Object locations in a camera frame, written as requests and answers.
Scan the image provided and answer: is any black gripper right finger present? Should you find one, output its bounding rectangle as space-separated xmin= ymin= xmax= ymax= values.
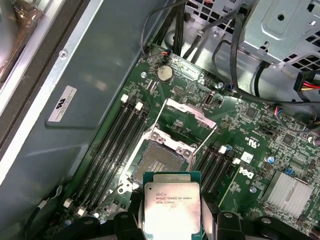
xmin=201 ymin=192 xmax=312 ymax=240

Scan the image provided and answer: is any white board sticker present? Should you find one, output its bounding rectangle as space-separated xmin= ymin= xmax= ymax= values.
xmin=240 ymin=151 xmax=254 ymax=164

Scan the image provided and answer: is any round coin battery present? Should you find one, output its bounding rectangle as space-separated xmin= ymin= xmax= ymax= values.
xmin=156 ymin=64 xmax=174 ymax=83

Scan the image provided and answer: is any silver internal USB port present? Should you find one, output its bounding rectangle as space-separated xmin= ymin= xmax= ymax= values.
xmin=204 ymin=93 xmax=215 ymax=108

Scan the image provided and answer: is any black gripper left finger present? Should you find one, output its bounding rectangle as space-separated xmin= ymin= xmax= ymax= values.
xmin=71 ymin=191 xmax=146 ymax=240

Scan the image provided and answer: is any grey metal drive cage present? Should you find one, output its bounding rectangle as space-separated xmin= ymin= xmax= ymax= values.
xmin=237 ymin=0 xmax=320 ymax=67

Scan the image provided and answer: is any green motherboard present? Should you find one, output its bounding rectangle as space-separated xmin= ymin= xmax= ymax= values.
xmin=24 ymin=42 xmax=320 ymax=240

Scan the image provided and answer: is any white case wall label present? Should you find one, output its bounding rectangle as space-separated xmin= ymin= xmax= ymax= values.
xmin=47 ymin=85 xmax=78 ymax=123

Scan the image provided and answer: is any silver CPU chip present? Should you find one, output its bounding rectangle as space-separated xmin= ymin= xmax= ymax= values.
xmin=142 ymin=171 xmax=203 ymax=237

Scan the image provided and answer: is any black cable bundle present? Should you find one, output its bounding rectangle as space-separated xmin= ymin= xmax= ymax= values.
xmin=159 ymin=0 xmax=198 ymax=56

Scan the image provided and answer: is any metal socket cover frame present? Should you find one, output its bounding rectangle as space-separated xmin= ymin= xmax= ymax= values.
xmin=151 ymin=97 xmax=218 ymax=157

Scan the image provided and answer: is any thin black cable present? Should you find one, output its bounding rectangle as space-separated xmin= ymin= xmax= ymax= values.
xmin=140 ymin=0 xmax=188 ymax=55

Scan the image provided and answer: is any thick black cable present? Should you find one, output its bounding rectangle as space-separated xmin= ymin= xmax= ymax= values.
xmin=229 ymin=8 xmax=320 ymax=107

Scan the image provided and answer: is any black PC case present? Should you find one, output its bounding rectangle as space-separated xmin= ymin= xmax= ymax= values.
xmin=0 ymin=0 xmax=320 ymax=240

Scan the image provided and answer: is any silver finned heatsink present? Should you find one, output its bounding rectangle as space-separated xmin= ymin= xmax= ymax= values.
xmin=261 ymin=169 xmax=313 ymax=218

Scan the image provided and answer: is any black RAM slot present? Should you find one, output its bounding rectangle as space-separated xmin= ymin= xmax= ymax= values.
xmin=77 ymin=101 xmax=143 ymax=217
xmin=203 ymin=146 xmax=227 ymax=196
xmin=199 ymin=145 xmax=218 ymax=195
xmin=211 ymin=151 xmax=233 ymax=197
xmin=86 ymin=109 xmax=150 ymax=218
xmin=63 ymin=94 xmax=129 ymax=208
xmin=71 ymin=101 xmax=136 ymax=212

